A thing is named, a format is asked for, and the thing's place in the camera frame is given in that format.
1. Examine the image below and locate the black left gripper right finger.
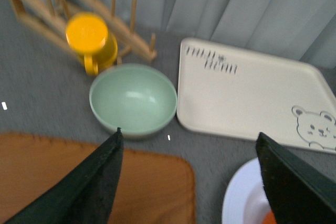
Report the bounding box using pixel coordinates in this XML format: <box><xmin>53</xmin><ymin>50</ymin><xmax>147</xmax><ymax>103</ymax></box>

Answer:
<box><xmin>256</xmin><ymin>132</ymin><xmax>335</xmax><ymax>223</ymax></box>

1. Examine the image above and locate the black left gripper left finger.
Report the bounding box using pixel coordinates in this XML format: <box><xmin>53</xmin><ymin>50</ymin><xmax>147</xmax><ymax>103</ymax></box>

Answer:
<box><xmin>7</xmin><ymin>129</ymin><xmax>124</xmax><ymax>223</ymax></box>

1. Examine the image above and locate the orange fruit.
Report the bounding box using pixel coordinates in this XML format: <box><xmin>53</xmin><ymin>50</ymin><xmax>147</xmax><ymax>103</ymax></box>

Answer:
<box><xmin>261</xmin><ymin>211</ymin><xmax>277</xmax><ymax>224</ymax></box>

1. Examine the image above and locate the white round plate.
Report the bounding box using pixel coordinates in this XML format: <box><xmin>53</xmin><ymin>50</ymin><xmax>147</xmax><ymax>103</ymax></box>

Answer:
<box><xmin>222</xmin><ymin>158</ymin><xmax>271</xmax><ymax>224</ymax></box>

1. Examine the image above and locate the wooden cutting board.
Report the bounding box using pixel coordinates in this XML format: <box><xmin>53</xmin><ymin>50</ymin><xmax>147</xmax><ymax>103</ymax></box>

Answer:
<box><xmin>1</xmin><ymin>133</ymin><xmax>196</xmax><ymax>223</ymax></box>

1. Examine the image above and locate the green bowl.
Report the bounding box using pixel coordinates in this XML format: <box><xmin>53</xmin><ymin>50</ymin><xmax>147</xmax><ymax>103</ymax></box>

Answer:
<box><xmin>89</xmin><ymin>63</ymin><xmax>177</xmax><ymax>139</ymax></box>

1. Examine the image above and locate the beige bear tray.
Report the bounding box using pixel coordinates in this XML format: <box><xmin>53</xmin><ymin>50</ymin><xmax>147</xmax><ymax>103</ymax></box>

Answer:
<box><xmin>177</xmin><ymin>38</ymin><xmax>335</xmax><ymax>153</ymax></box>

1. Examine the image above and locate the yellow mug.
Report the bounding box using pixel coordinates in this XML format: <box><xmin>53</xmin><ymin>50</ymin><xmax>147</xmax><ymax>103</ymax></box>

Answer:
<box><xmin>66</xmin><ymin>12</ymin><xmax>118</xmax><ymax>76</ymax></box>

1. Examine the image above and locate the wooden dish rack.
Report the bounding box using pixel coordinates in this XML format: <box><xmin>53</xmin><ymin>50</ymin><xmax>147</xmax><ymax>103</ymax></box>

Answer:
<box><xmin>0</xmin><ymin>0</ymin><xmax>158</xmax><ymax>64</ymax></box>

